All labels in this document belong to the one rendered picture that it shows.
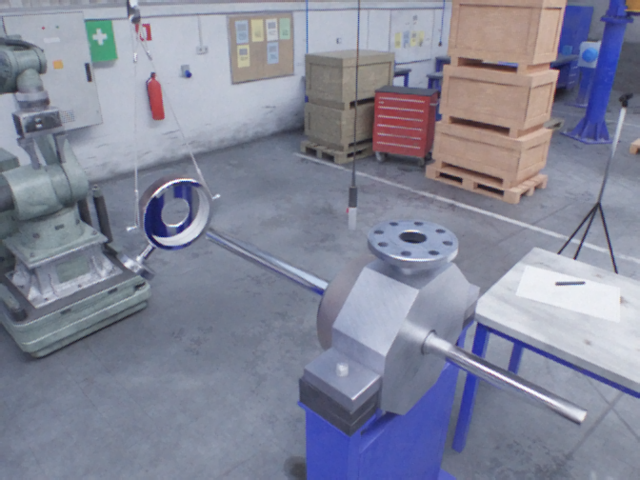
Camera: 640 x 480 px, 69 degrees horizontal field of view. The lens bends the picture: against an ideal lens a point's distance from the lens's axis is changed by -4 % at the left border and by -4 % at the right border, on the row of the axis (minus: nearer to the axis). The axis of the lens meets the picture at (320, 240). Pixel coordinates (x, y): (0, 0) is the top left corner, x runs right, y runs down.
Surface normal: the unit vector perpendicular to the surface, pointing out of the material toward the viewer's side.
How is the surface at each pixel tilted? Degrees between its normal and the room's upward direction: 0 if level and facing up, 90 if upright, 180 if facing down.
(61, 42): 90
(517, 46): 90
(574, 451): 0
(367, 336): 45
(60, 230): 90
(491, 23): 90
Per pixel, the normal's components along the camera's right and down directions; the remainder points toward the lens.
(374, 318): -0.48, -0.39
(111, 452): 0.00, -0.89
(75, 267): 0.74, 0.31
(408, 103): -0.42, 0.42
